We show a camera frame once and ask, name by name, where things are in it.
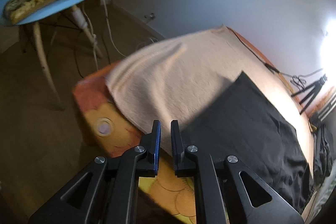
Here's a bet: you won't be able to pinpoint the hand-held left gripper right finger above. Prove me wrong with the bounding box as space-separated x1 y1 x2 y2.
171 120 305 224

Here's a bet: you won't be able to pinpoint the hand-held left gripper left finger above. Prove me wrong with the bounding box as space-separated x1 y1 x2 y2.
28 120 161 224

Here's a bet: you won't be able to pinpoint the black pants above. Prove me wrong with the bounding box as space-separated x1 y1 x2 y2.
181 71 315 214

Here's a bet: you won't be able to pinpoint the beige blanket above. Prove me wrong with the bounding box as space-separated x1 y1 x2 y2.
105 26 315 180

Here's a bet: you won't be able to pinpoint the orange printed bed sheet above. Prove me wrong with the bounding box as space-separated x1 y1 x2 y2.
72 26 315 224

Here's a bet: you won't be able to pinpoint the black tripod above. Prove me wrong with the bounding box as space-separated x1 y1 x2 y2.
290 74 328 115

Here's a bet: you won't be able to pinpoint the dark clothing pile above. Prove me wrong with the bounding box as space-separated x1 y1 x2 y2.
312 122 335 180

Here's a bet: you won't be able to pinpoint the black cable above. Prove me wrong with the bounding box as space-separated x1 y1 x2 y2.
234 32 281 75

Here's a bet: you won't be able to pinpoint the white cable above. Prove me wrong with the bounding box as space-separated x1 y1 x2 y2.
100 0 129 58

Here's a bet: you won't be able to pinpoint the grey cable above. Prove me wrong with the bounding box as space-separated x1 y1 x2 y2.
281 68 323 80

